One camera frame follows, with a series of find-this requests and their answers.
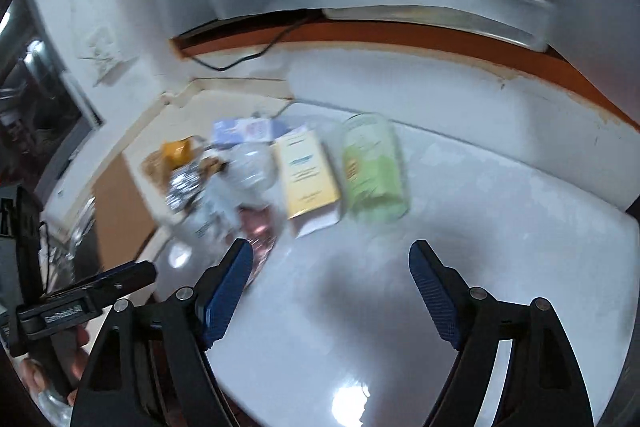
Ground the brown cardboard sheet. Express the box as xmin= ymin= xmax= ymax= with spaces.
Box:
xmin=93 ymin=154 xmax=156 ymax=270

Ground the silver foil wrapper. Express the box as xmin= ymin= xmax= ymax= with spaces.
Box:
xmin=166 ymin=161 xmax=203 ymax=212

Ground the orange snack wrapper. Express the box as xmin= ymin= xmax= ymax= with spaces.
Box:
xmin=160 ymin=136 xmax=198 ymax=170

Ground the pink round lid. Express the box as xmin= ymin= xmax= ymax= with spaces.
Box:
xmin=239 ymin=206 xmax=277 ymax=283

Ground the clear plastic bottle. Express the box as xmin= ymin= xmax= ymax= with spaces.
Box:
xmin=224 ymin=143 xmax=278 ymax=193

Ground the yellow white box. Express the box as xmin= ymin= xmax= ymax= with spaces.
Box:
xmin=273 ymin=126 xmax=342 ymax=237

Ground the purple white box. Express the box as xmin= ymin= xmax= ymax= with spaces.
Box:
xmin=212 ymin=117 xmax=276 ymax=147

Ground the green glass jar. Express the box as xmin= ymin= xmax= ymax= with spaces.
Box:
xmin=342 ymin=113 xmax=409 ymax=222

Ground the black power cable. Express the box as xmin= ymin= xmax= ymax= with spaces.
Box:
xmin=177 ymin=18 xmax=314 ymax=73

